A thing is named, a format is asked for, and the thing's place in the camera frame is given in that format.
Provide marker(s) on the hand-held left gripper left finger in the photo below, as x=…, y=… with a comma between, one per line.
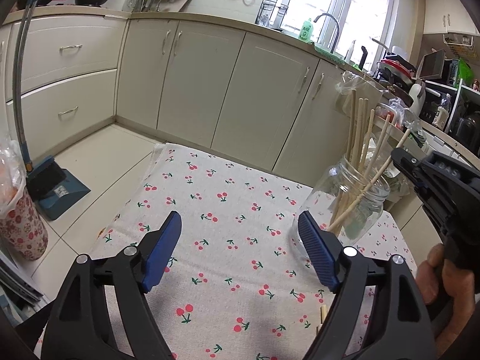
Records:
x=161, y=247

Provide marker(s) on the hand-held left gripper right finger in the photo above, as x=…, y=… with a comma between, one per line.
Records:
x=318, y=247

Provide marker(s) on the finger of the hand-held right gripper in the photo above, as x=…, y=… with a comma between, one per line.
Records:
x=412, y=163
x=435, y=206

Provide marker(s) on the clear glass jar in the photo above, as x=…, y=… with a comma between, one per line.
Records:
x=318, y=202

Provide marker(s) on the bunch of wooden chopsticks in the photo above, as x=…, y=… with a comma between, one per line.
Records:
x=360, y=120

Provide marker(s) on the person's right hand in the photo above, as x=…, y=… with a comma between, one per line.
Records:
x=429, y=273

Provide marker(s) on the clear plastic bottle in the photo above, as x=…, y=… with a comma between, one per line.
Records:
x=440, y=114

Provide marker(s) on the cherry print tablecloth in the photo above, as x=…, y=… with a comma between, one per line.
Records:
x=225, y=232

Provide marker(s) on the black cooker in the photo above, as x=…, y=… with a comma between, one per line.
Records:
x=468, y=129

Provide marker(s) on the stack of pans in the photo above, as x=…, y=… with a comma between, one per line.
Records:
x=395, y=71

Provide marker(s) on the clear plastic bag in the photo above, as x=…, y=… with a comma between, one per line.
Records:
x=356, y=82

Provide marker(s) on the microwave oven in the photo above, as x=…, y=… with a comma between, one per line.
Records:
x=433, y=65

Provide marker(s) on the green plastic bag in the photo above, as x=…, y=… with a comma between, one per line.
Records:
x=463, y=71

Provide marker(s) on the small black faucet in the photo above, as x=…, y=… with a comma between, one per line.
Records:
x=363, y=58

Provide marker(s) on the slim white bottle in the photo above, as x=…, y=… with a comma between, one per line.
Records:
x=350, y=52

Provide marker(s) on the broom and blue dustpan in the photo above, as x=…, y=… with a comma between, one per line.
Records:
x=47, y=176

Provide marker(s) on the green dishcloth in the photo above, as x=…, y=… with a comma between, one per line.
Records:
x=328, y=52

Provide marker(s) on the floral print container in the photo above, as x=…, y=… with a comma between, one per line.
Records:
x=22, y=228

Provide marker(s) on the chrome kitchen faucet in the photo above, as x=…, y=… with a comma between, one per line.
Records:
x=335, y=26

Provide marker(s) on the cream base cabinets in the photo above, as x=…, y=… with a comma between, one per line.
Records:
x=195, y=82

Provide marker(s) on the green dish soap bottle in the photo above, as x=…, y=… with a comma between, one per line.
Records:
x=306, y=32

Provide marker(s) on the cream wall cabinet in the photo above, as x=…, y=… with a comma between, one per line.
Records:
x=446, y=11

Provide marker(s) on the white frame window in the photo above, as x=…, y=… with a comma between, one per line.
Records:
x=348, y=3

